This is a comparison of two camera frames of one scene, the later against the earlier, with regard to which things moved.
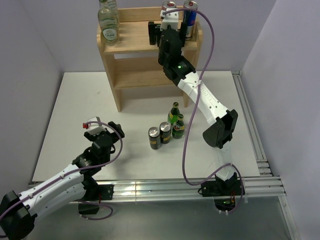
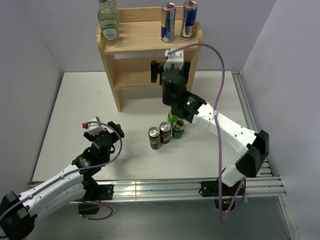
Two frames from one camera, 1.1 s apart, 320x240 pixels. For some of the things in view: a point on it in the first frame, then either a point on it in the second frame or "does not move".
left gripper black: [92, 137] does not move
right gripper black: [154, 31] -> [155, 69]
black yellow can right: [165, 130] does not move
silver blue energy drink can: [190, 17] does not move
